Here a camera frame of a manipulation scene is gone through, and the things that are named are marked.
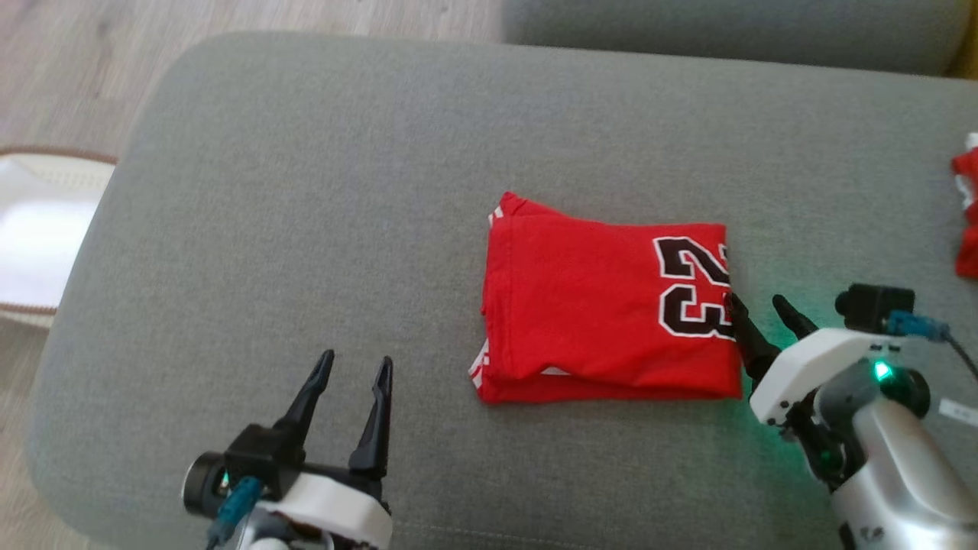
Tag red jersey number 23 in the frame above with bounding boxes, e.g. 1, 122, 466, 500
468, 191, 744, 405

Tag white basket with brown rim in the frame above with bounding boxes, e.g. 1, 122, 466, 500
0, 146, 118, 330

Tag red shorts with white stripes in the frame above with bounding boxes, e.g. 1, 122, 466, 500
950, 133, 978, 278

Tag yellow cushion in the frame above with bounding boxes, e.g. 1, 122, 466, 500
947, 0, 978, 82

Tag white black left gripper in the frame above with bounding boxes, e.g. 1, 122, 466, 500
243, 349, 395, 550

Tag grey sofa back cushion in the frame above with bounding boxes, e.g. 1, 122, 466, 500
500, 0, 973, 76

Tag grey fabric sofa seat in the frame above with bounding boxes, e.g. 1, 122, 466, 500
23, 31, 978, 550

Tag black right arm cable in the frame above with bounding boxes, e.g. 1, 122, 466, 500
937, 327, 978, 422

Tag teal right camera connector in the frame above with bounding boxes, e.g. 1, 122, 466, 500
886, 309, 953, 341

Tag teal left camera connector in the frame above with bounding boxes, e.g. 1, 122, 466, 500
208, 477, 265, 549

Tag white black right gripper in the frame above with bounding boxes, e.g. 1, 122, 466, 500
722, 292, 904, 427

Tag teal camera connector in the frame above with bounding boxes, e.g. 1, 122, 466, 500
886, 309, 953, 341
208, 477, 265, 549

